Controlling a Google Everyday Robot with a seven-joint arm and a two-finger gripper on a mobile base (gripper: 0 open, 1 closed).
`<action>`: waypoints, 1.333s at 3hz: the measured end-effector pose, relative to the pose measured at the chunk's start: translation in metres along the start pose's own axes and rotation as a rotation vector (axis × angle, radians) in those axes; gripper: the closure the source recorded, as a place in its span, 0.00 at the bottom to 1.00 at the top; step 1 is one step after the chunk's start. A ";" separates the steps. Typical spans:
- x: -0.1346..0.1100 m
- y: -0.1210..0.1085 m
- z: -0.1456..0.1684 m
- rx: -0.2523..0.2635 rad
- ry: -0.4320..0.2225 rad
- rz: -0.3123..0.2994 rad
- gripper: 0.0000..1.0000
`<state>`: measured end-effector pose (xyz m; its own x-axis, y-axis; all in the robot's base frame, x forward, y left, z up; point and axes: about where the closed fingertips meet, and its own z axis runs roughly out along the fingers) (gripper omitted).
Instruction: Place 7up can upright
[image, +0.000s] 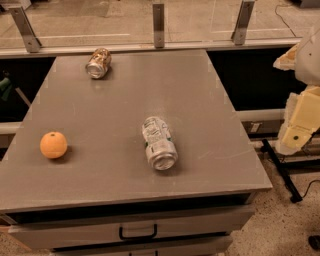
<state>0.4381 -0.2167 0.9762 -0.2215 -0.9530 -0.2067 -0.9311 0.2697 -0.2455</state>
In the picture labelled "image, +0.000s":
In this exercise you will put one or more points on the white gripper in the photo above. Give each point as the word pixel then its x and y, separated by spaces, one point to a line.
pixel 309 63

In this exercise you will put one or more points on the silver green 7up can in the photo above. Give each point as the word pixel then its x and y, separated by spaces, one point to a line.
pixel 159 148

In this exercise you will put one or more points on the gold brown soda can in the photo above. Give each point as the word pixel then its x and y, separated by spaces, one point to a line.
pixel 99 63

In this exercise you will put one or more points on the black metal floor stand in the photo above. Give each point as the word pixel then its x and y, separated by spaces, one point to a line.
pixel 285 169

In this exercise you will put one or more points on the dark object on floor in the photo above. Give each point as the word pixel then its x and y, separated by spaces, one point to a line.
pixel 314 242

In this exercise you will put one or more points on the grey lower drawer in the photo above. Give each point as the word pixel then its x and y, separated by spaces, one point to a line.
pixel 187 246

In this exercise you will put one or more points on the grey drawer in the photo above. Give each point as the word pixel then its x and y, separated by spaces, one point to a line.
pixel 105 230
pixel 187 246

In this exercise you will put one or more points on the grey upper drawer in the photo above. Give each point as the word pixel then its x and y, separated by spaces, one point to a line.
pixel 105 230

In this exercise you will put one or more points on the orange fruit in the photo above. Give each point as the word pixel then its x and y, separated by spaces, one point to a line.
pixel 53 145

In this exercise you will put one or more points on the green object at left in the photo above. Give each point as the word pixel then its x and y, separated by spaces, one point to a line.
pixel 5 88

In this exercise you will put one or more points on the right metal railing bracket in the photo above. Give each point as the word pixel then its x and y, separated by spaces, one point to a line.
pixel 240 31

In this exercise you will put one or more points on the metal railing bracket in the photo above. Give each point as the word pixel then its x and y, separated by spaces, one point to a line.
pixel 158 25
pixel 31 42
pixel 240 31

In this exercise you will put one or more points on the middle metal railing bracket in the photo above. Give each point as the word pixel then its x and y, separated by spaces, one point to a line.
pixel 158 25

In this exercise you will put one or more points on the black upper drawer handle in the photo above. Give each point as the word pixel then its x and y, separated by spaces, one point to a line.
pixel 139 233

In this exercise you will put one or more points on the black drawer handle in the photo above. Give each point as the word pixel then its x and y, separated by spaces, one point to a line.
pixel 144 253
pixel 139 233

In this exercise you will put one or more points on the black lower drawer handle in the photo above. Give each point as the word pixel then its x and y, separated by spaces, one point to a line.
pixel 144 253

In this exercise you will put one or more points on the left metal railing bracket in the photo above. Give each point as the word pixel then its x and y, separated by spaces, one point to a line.
pixel 31 42

